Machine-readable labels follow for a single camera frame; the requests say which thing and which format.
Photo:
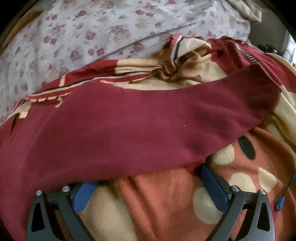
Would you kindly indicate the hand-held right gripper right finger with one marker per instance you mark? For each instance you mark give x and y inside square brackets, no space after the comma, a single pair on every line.
[214,186]

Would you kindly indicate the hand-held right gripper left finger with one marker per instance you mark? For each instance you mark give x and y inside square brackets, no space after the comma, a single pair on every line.
[83,195]

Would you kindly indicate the maroon garment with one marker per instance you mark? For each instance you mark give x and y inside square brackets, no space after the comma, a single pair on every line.
[138,120]

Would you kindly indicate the red cream orange printed blanket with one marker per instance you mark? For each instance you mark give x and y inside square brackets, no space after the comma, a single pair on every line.
[161,199]

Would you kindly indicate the cream curved rim object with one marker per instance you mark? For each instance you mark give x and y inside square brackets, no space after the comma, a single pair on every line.
[285,60]

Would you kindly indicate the floral bed sheet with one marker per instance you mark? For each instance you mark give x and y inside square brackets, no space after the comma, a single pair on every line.
[92,27]

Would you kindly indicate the beige cloth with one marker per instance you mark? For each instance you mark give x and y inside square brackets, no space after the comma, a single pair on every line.
[248,9]

